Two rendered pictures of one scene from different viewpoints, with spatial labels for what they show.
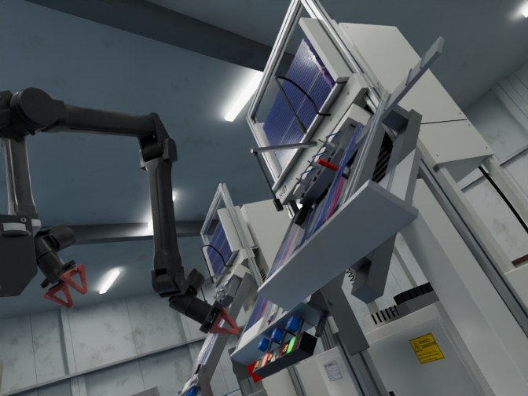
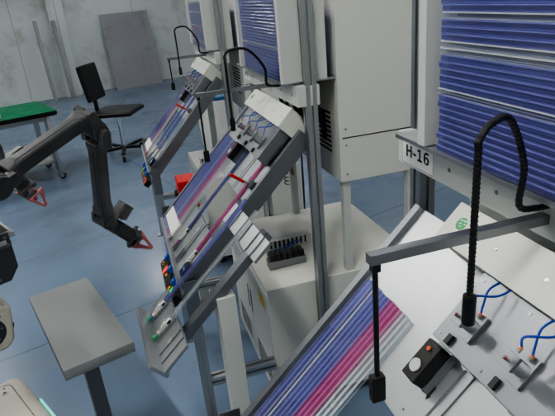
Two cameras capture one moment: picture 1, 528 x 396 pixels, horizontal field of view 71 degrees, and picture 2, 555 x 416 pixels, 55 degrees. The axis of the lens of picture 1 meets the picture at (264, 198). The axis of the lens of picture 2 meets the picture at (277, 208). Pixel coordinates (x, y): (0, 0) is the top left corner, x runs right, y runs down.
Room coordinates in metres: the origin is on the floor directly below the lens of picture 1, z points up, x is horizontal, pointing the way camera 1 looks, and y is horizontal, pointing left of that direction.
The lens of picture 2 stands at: (-0.68, -0.79, 1.68)
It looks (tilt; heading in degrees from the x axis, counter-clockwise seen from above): 22 degrees down; 15
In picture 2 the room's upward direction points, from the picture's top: 5 degrees counter-clockwise
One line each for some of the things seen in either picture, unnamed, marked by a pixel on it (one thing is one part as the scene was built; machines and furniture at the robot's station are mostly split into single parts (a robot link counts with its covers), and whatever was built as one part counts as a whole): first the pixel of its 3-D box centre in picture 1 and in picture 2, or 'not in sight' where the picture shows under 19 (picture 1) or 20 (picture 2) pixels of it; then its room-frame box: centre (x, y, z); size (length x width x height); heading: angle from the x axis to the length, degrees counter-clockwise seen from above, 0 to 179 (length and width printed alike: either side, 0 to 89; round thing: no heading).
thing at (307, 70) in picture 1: (304, 110); (273, 35); (1.35, -0.31, 1.52); 0.51 x 0.13 x 0.27; 30
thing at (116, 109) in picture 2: not in sight; (116, 110); (4.87, 2.49, 0.54); 0.69 x 0.69 x 1.09
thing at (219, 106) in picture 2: not in sight; (219, 120); (5.13, 1.34, 0.32); 0.54 x 0.52 x 0.64; 46
